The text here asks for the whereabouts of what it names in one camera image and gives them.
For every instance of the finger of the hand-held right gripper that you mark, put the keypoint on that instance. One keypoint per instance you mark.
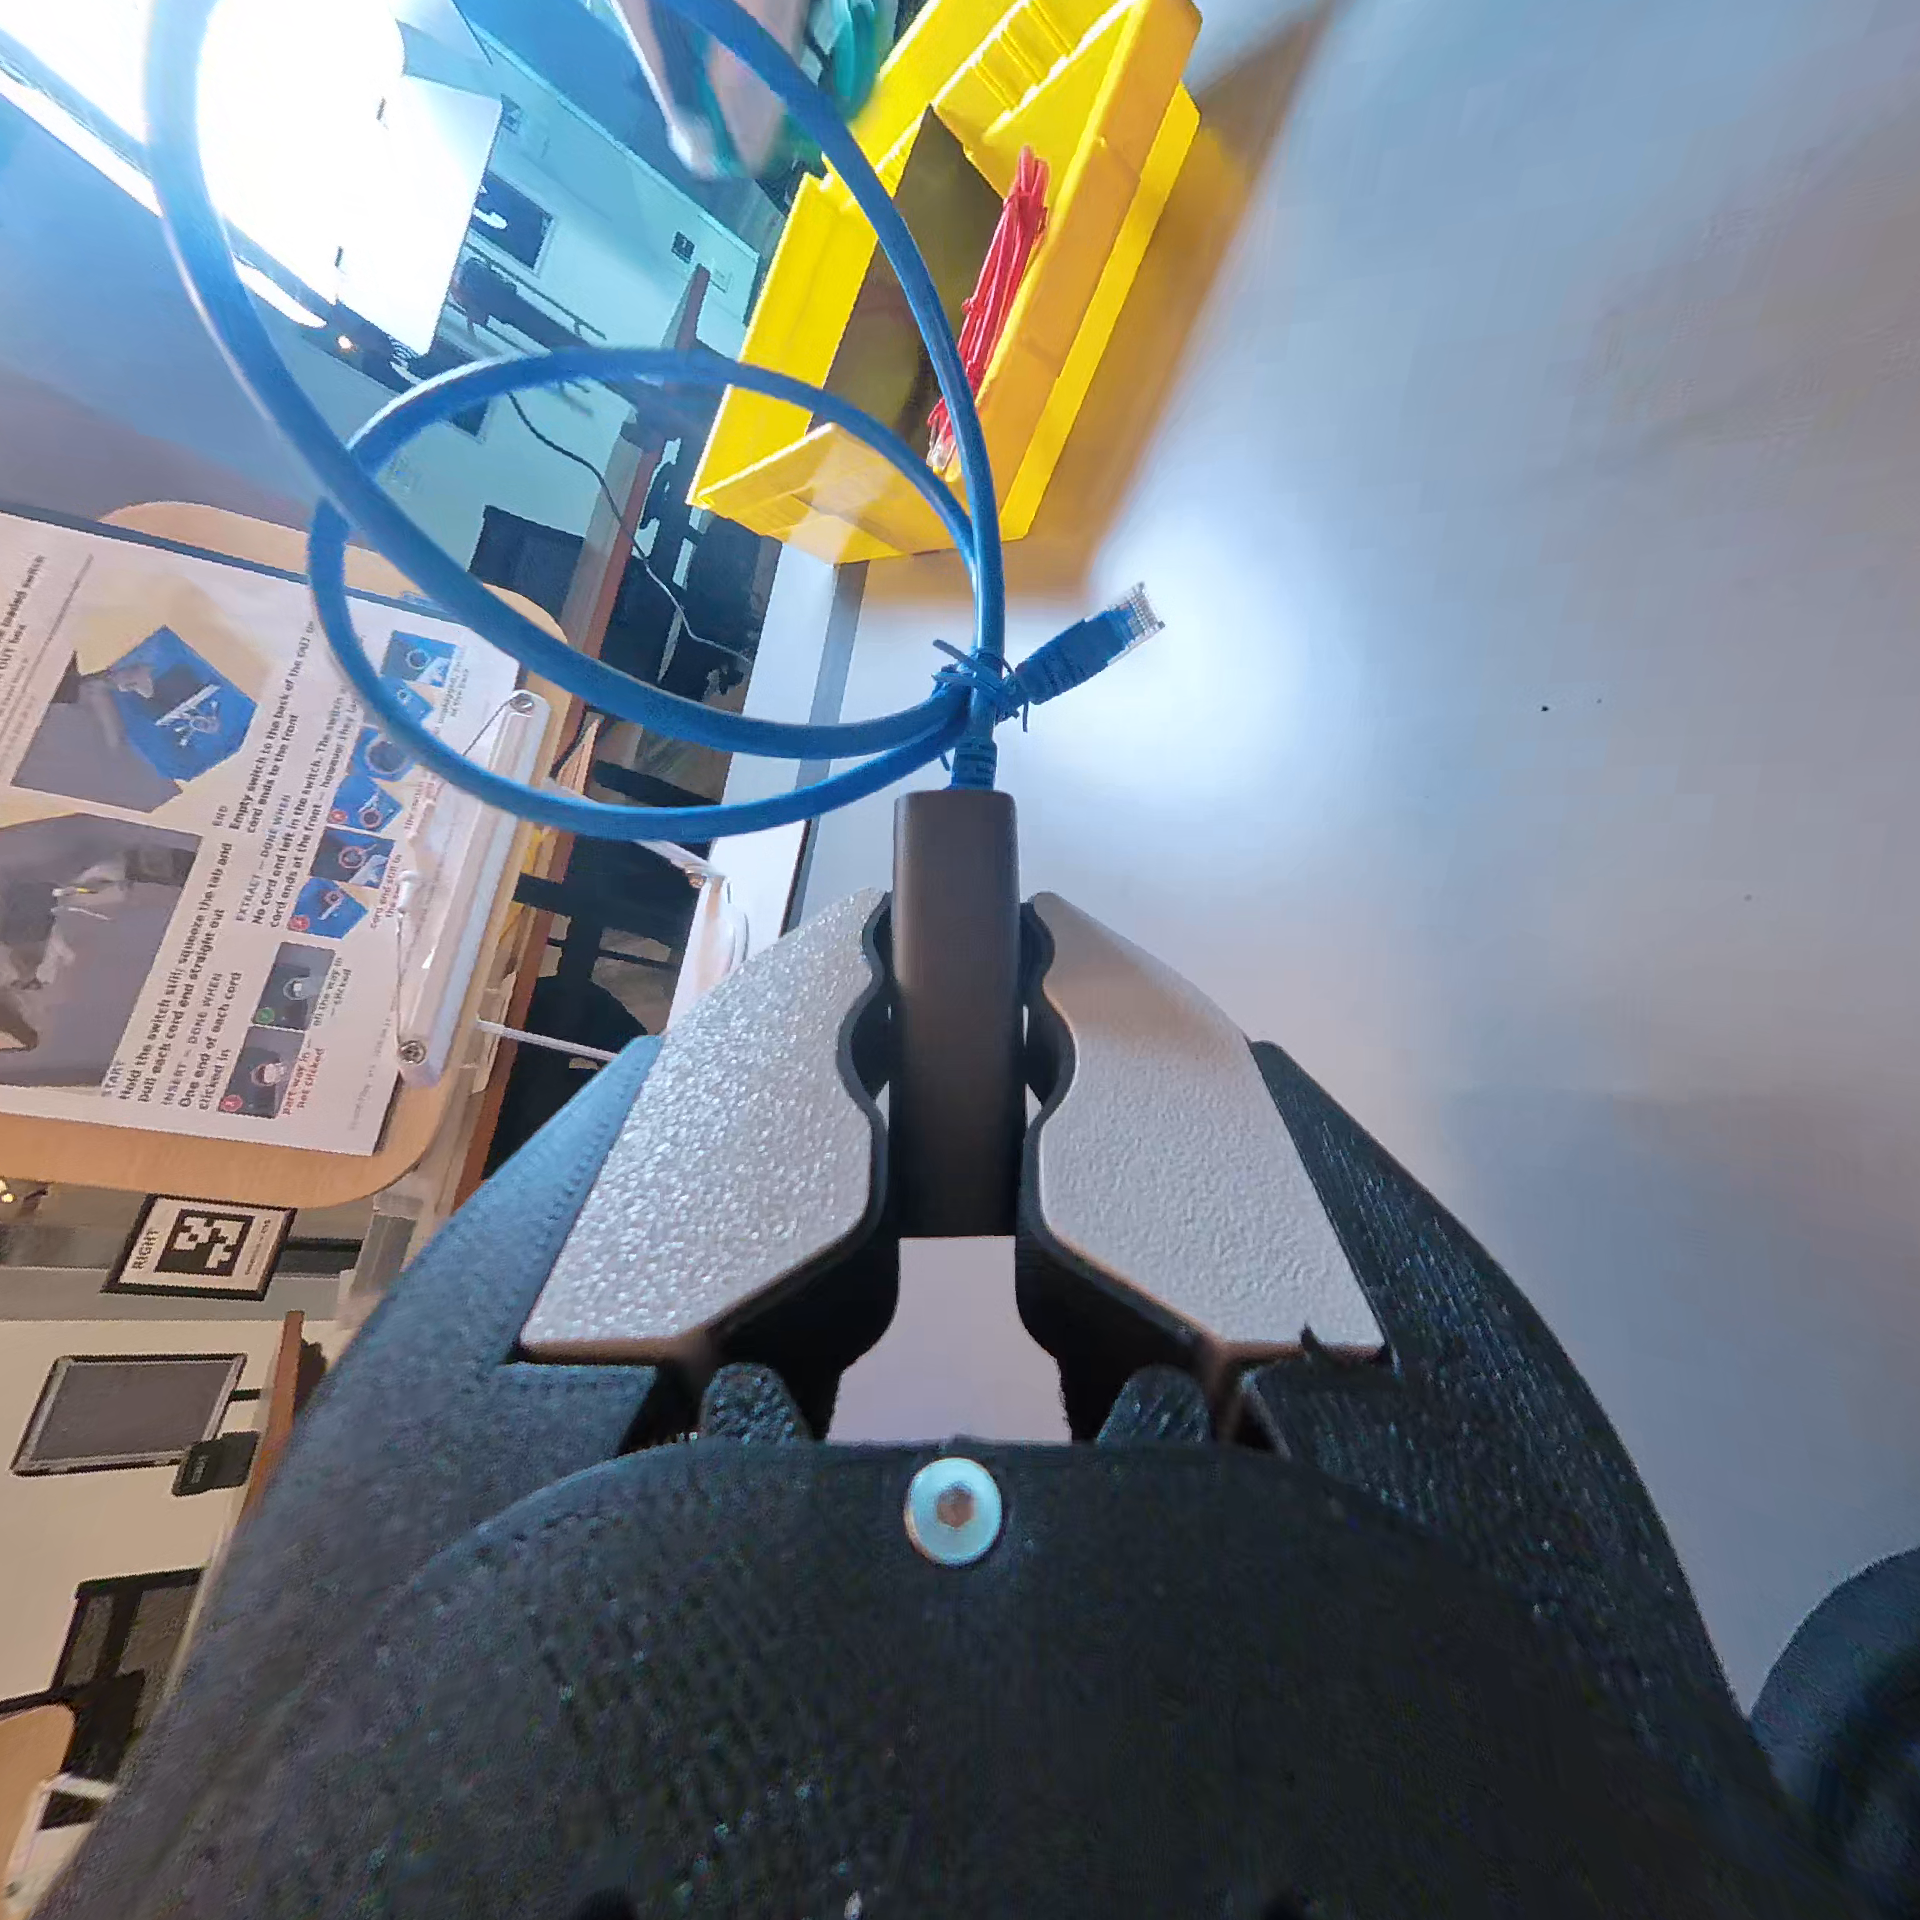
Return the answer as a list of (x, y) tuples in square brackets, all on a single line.
[(711, 74)]

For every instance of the grey tablet screen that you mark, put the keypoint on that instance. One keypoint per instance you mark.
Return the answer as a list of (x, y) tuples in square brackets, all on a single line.
[(129, 1412)]

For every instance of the black mesh pad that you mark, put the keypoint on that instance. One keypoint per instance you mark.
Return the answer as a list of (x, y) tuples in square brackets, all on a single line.
[(1854, 1727)]

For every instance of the printed instruction sheet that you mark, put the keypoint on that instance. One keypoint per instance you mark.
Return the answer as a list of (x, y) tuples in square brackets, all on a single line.
[(148, 899)]

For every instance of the black ethernet port box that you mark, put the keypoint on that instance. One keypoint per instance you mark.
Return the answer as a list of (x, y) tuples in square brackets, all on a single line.
[(955, 1019)]

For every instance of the yellow plastic bin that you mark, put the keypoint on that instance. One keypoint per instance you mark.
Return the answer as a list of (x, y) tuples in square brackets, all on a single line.
[(1109, 270)]

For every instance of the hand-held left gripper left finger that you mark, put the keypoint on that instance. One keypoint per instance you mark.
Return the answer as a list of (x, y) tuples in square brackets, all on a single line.
[(706, 1171)]

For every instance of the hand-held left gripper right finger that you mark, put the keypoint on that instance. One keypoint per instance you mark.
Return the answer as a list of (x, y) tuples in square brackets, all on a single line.
[(1185, 1185)]

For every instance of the framed marker tag sign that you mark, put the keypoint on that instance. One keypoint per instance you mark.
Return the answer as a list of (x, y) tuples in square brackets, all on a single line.
[(203, 1243)]

